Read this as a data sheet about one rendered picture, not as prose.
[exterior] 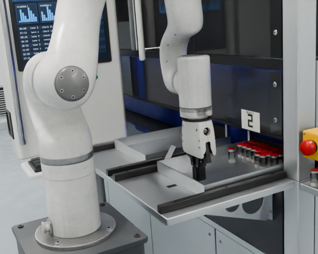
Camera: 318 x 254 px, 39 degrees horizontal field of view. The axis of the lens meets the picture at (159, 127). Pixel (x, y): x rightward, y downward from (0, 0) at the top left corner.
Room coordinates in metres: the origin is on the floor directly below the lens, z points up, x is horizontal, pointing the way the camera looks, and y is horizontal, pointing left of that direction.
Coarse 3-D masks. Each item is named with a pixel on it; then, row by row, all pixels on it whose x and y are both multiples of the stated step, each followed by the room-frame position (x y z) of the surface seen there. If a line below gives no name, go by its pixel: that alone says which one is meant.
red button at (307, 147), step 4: (308, 140) 1.09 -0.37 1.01; (300, 144) 1.10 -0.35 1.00; (304, 144) 1.08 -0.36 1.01; (308, 144) 1.08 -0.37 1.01; (312, 144) 1.08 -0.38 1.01; (300, 148) 1.10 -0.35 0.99; (304, 148) 1.08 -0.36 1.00; (308, 148) 1.07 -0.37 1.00; (312, 148) 1.07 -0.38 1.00; (304, 152) 1.08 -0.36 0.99; (308, 152) 1.07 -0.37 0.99; (312, 152) 1.07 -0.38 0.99
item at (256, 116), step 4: (244, 112) 1.35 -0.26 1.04; (248, 112) 1.33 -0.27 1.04; (252, 112) 1.31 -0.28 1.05; (256, 112) 1.30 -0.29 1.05; (244, 116) 1.35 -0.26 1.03; (248, 116) 1.33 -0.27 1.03; (252, 116) 1.31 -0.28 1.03; (256, 116) 1.30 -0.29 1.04; (244, 120) 1.35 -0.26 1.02; (256, 120) 1.30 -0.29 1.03; (244, 124) 1.35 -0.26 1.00; (252, 124) 1.31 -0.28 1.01; (256, 124) 1.30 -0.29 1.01; (244, 128) 1.35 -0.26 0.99; (248, 128) 1.33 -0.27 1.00; (252, 128) 1.31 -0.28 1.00; (256, 128) 1.30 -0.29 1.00
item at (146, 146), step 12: (156, 132) 1.70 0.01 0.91; (168, 132) 1.72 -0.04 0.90; (180, 132) 1.75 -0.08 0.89; (120, 144) 1.57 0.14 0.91; (132, 144) 1.65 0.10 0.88; (144, 144) 1.64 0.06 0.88; (156, 144) 1.63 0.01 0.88; (168, 144) 1.62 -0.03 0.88; (180, 144) 1.61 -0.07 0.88; (216, 144) 1.52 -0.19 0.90; (228, 144) 1.54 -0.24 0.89; (132, 156) 1.48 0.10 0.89; (144, 156) 1.40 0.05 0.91; (156, 156) 1.41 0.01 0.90
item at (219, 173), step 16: (160, 160) 1.32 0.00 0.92; (176, 160) 1.35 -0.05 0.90; (224, 160) 1.38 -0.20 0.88; (240, 160) 1.37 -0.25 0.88; (176, 176) 1.22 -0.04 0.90; (192, 176) 1.25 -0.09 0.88; (208, 176) 1.24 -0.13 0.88; (224, 176) 1.23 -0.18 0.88; (240, 176) 1.14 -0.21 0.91; (256, 176) 1.17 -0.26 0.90
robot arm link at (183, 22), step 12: (168, 0) 1.12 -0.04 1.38; (180, 0) 1.10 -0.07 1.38; (192, 0) 1.11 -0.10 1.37; (168, 12) 1.13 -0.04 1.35; (180, 12) 1.10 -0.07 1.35; (192, 12) 1.10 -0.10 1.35; (168, 24) 1.14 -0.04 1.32; (180, 24) 1.11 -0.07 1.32; (192, 24) 1.11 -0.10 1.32; (168, 36) 1.15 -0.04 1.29; (180, 36) 1.13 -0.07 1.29; (168, 48) 1.19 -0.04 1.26; (180, 48) 1.21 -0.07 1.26; (168, 60) 1.21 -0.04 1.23; (168, 72) 1.21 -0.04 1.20; (168, 84) 1.20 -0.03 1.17
